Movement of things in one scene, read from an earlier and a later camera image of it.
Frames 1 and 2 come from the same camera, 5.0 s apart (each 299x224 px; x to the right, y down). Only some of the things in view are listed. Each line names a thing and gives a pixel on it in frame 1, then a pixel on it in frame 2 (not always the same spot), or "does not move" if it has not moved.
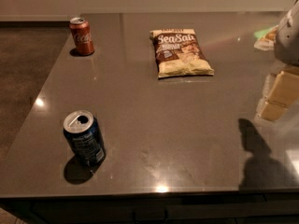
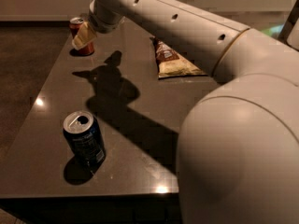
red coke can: x=81 y=35 does not move
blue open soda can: x=82 y=131 does not move
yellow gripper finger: x=285 y=90 → x=83 y=36
